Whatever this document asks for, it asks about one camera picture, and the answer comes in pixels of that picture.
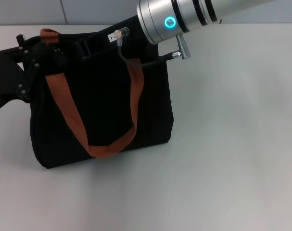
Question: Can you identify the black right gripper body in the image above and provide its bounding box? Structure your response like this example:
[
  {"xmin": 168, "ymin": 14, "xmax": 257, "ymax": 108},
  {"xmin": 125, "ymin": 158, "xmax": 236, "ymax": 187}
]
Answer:
[{"xmin": 88, "ymin": 15, "xmax": 158, "ymax": 57}]

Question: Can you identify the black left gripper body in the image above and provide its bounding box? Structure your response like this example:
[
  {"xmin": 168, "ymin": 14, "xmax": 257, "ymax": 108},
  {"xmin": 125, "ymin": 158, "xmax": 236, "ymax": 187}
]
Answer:
[{"xmin": 0, "ymin": 49, "xmax": 25, "ymax": 116}]

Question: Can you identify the black bag with orange handles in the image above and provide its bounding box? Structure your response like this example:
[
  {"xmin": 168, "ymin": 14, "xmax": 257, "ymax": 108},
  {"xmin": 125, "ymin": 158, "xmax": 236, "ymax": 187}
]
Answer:
[{"xmin": 15, "ymin": 28, "xmax": 175, "ymax": 170}]

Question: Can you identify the right gripper grey connector cable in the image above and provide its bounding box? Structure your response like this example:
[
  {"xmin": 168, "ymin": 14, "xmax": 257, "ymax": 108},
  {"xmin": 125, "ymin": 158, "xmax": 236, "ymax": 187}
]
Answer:
[{"xmin": 114, "ymin": 26, "xmax": 192, "ymax": 69}]

